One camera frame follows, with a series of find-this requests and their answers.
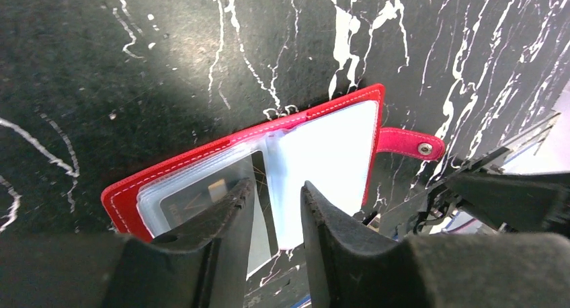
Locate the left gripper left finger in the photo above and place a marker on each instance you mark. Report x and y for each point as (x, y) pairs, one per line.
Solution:
(201, 263)

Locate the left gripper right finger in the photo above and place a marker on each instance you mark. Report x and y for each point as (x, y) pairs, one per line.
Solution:
(350, 265)

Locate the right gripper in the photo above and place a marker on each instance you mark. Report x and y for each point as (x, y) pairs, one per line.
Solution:
(484, 189)

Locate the red card holder wallet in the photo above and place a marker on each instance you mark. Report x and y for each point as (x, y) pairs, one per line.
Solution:
(332, 145)

